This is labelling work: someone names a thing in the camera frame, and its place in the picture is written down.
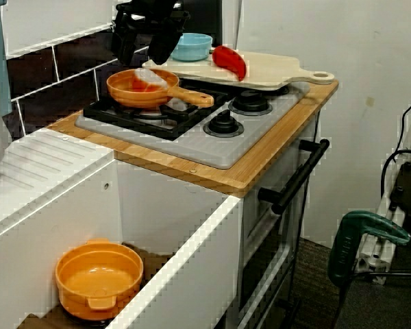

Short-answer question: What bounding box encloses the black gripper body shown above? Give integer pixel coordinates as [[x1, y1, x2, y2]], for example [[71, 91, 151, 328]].
[[114, 0, 191, 25]]

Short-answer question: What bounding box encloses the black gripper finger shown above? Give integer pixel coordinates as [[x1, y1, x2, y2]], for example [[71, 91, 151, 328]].
[[110, 14, 139, 66], [147, 19, 189, 65]]

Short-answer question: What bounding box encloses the toy salmon sushi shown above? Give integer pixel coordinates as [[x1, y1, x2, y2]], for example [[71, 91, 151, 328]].
[[131, 67, 168, 93]]

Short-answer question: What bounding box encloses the red toy chili pepper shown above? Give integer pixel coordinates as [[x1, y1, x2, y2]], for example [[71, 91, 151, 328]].
[[211, 45, 248, 82]]

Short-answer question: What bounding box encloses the light blue plastic bowl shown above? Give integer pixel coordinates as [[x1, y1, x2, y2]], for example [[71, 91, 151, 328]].
[[170, 32, 214, 62]]

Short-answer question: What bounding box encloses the black leaning panel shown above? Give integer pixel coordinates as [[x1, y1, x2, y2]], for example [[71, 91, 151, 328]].
[[173, 0, 224, 49]]

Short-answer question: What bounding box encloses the orange toy frying pan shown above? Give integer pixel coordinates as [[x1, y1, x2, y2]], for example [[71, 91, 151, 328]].
[[105, 68, 215, 110]]

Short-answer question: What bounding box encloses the black burner grate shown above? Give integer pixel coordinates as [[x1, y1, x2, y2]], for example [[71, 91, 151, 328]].
[[83, 77, 234, 142]]

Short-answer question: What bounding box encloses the black stove knob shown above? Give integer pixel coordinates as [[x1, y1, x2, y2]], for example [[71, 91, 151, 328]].
[[203, 110, 245, 138], [228, 89, 273, 116]]

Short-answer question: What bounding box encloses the grey toy stove panel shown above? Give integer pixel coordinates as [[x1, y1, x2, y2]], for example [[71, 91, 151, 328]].
[[75, 80, 312, 171]]

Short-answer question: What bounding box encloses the light wooden cutting board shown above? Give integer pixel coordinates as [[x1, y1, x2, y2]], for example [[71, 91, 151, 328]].
[[142, 51, 336, 93]]

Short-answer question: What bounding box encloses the white toy oven cabinet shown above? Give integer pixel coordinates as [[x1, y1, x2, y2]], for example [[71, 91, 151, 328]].
[[225, 99, 329, 329]]

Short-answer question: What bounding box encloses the orange toy pot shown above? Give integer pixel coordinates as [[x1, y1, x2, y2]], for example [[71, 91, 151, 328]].
[[54, 238, 145, 321]]

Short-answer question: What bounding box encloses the green power drill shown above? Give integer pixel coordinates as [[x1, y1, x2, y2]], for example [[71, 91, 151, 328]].
[[327, 210, 411, 289]]

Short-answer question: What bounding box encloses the white aluminium extrusion bar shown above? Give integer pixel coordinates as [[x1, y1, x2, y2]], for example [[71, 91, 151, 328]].
[[354, 102, 411, 285]]

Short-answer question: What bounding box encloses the black oven door handle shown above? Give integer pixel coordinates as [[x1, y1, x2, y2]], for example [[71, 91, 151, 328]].
[[258, 138, 331, 215]]

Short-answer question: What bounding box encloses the thin black cable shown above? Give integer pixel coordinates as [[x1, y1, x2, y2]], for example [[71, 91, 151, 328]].
[[395, 87, 411, 154]]

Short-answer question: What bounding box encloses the thick black cable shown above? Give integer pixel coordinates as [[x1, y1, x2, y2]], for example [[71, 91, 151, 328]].
[[380, 149, 411, 199]]

